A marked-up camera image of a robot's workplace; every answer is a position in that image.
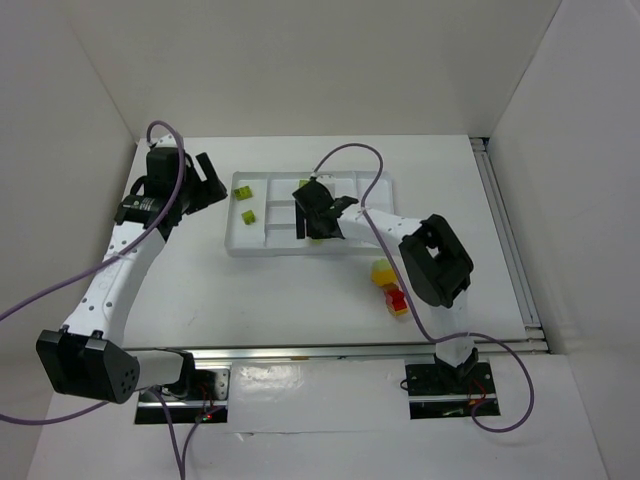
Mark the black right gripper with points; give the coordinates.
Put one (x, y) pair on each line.
(310, 220)

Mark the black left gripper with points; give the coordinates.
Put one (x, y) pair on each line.
(198, 185)

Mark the dark green small lego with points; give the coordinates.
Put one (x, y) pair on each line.
(243, 193)

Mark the lime green curved lego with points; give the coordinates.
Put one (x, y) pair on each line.
(248, 217)

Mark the pale green sloped lego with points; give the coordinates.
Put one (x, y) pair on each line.
(381, 265)

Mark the red lego brick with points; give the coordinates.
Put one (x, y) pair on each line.
(396, 302)

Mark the yellow lego brick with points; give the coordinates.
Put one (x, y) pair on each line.
(382, 277)

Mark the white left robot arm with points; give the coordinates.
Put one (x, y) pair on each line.
(85, 357)

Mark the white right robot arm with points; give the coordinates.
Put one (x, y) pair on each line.
(437, 265)

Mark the white compartment sorting tray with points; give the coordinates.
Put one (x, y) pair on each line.
(274, 233)

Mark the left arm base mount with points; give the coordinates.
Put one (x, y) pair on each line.
(206, 399)

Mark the aluminium side rail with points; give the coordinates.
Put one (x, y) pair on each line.
(523, 293)

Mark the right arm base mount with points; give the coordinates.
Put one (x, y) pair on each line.
(429, 397)

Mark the aluminium front rail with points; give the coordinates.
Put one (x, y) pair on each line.
(535, 345)

